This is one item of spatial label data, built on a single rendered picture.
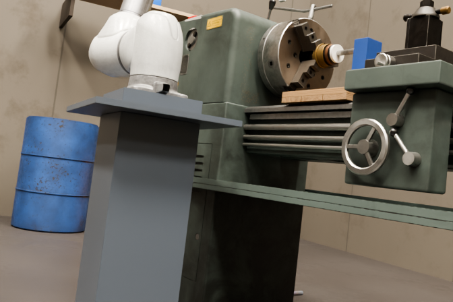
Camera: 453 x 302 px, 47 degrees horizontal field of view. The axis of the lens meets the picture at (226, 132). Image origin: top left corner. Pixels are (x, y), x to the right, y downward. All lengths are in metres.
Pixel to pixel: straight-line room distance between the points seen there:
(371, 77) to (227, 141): 0.74
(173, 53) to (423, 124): 0.76
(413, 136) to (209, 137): 0.91
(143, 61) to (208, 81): 0.57
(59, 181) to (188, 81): 2.05
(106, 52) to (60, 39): 3.31
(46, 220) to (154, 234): 2.62
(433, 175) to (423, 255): 3.09
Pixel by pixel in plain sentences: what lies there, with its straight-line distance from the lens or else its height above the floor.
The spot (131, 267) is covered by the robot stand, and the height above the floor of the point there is 0.29.
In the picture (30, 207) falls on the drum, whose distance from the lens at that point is 4.18.
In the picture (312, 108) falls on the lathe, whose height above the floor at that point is 0.84.
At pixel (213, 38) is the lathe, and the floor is 1.13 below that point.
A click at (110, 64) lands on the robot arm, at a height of 0.90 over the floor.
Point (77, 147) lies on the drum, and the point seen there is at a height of 0.66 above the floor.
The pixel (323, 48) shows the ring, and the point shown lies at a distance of 2.02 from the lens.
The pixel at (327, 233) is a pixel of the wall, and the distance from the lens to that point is 5.37.
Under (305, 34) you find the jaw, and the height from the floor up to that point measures 1.15.
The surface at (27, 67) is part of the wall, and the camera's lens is 5.01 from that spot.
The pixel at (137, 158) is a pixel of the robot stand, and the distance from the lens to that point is 1.54.
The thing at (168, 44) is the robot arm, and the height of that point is 0.96.
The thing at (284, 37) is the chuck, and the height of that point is 1.13.
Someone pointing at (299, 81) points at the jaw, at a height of 0.97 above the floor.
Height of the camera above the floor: 0.59
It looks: 5 degrees up
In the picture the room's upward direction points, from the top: 7 degrees clockwise
